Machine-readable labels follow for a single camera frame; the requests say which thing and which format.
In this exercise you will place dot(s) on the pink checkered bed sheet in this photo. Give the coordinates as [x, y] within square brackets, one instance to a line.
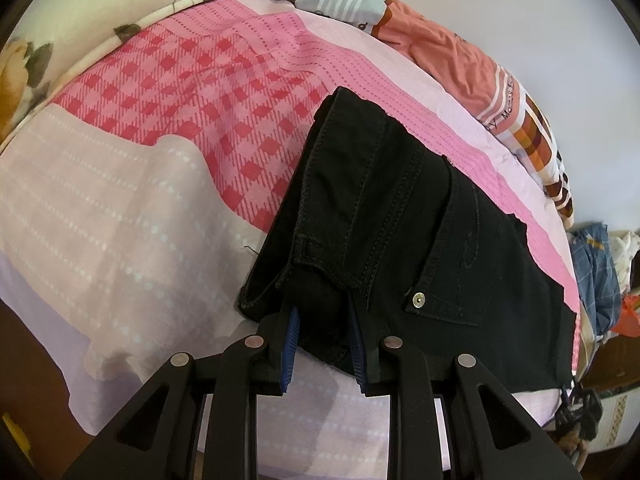
[150, 210]

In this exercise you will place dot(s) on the black pants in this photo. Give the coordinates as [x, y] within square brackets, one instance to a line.
[400, 240]

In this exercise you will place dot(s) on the orange red cloth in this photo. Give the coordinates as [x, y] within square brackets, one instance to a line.
[631, 317]

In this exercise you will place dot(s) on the blue plaid cloth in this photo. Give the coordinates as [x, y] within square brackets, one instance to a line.
[595, 270]

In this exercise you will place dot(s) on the white patterned cloth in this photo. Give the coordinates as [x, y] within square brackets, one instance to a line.
[625, 255]

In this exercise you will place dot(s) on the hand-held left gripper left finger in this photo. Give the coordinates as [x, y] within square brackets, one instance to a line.
[291, 347]

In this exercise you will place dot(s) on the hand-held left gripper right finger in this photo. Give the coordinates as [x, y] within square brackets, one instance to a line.
[359, 355]

